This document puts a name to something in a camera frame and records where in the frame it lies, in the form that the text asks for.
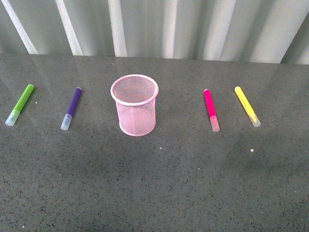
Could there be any white pleated curtain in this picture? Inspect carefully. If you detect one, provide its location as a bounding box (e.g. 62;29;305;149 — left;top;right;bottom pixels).
0;0;309;64

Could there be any pink mesh pen cup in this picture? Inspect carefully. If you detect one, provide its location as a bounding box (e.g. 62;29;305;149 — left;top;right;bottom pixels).
111;74;159;136

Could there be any yellow marker pen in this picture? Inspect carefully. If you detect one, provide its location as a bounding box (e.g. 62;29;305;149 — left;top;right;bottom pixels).
234;87;261;127

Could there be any purple marker pen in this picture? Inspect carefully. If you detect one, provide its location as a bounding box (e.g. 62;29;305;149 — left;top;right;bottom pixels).
60;87;82;131

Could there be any green marker pen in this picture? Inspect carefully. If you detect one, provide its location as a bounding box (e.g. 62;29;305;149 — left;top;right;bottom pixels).
5;84;34;126

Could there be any pink marker pen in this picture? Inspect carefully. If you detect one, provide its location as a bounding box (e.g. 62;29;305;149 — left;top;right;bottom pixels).
203;89;220;132

